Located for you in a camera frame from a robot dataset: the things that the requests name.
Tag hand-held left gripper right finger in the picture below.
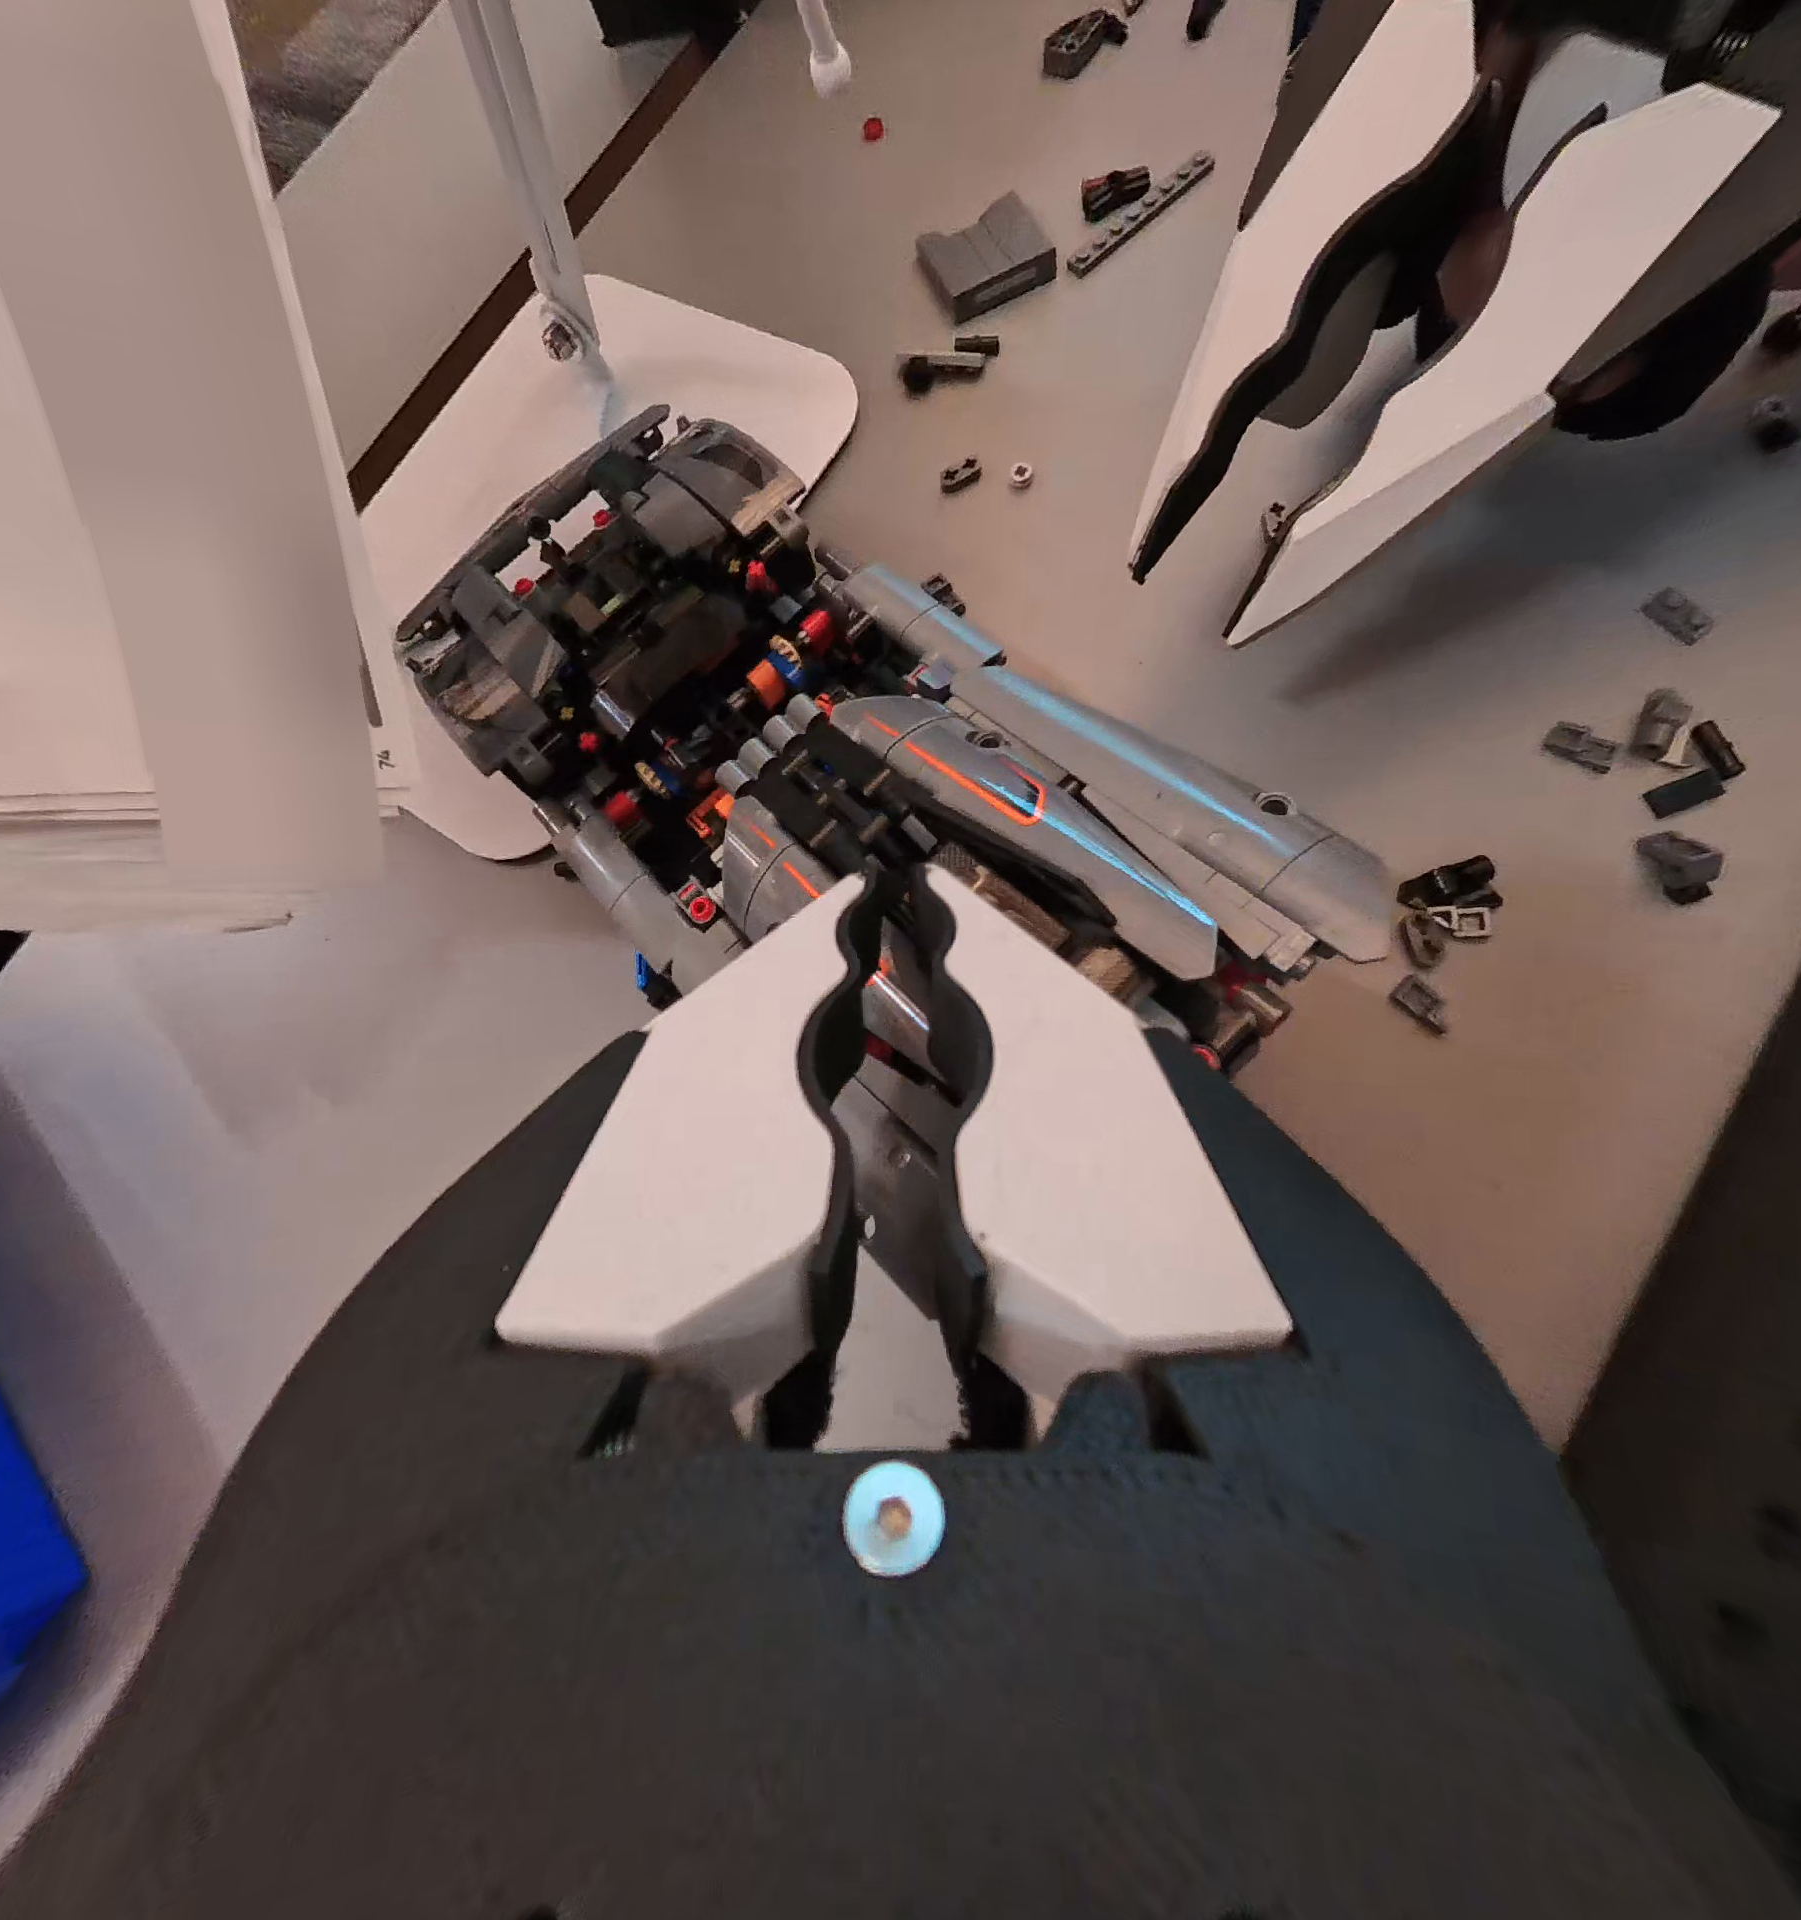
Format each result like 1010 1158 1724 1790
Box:
899 863 1296 1449

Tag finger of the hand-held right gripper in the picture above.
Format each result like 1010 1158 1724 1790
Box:
1221 81 1785 649
1127 0 1508 590

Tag blue storage bin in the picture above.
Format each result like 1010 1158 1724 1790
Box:
0 1140 92 1757

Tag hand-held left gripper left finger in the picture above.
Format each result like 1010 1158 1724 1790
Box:
490 869 878 1449

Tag scattered loose lego pieces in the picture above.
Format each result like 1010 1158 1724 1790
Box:
858 0 1219 497

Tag dark grey lego slope brick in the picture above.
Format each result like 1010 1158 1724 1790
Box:
1634 828 1725 906

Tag white booklet stand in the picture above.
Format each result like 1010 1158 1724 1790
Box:
353 0 861 866

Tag black grey lego car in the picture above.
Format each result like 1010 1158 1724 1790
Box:
540 561 1404 1083

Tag black lego body section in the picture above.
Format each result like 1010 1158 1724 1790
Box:
393 407 842 796

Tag open instruction booklet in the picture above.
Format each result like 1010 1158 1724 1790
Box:
0 0 422 932

